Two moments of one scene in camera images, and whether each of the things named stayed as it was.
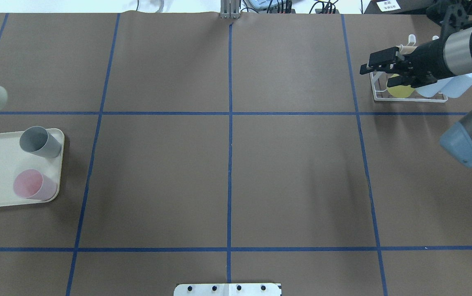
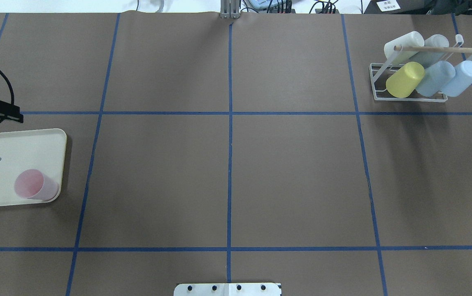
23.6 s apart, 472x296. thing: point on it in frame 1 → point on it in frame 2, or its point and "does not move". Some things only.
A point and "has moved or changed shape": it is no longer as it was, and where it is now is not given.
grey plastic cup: x=39 y=139 has moved or changed shape
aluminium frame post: x=230 y=9 does not move
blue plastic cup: x=458 y=86 does not move
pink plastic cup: x=32 y=183 does not move
